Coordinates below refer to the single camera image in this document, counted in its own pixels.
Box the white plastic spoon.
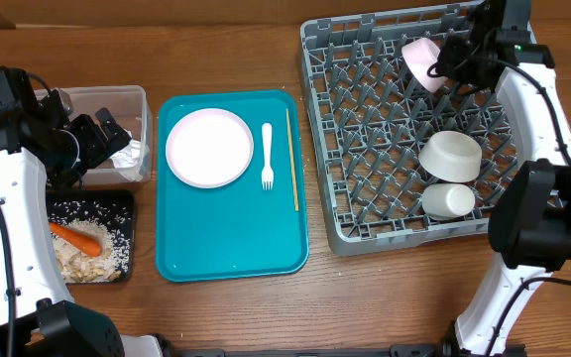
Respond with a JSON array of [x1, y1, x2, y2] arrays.
[[261, 123, 274, 190]]

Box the rice food scraps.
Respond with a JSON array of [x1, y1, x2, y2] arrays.
[[47, 199, 134, 284]]

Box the black plastic tray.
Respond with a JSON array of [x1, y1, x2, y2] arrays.
[[47, 189, 136, 285]]

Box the white tissue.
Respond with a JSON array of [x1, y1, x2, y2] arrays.
[[110, 137, 152, 182]]

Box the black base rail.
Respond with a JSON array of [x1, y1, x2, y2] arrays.
[[155, 325, 473, 357]]

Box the large white plate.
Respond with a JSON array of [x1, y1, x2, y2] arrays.
[[165, 108, 254, 188]]

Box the white saucer plate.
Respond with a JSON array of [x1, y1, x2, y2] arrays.
[[418, 131, 482, 183]]

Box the small white cup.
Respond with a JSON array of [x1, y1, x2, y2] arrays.
[[421, 183, 475, 220]]

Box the wooden chopstick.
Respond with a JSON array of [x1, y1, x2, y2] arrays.
[[285, 109, 299, 212]]

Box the small white food bowl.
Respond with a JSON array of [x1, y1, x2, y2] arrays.
[[401, 38, 447, 93]]

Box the orange carrot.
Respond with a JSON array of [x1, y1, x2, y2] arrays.
[[49, 222, 102, 257]]

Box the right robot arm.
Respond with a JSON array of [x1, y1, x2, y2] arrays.
[[428, 0, 571, 356]]

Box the grey plastic dishwasher rack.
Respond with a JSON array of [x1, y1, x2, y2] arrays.
[[300, 1, 518, 256]]

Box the teal plastic serving tray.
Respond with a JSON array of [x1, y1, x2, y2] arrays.
[[156, 89, 309, 283]]

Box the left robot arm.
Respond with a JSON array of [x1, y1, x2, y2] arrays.
[[0, 66, 130, 356]]

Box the clear plastic waste bin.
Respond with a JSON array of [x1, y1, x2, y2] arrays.
[[35, 84, 154, 187]]

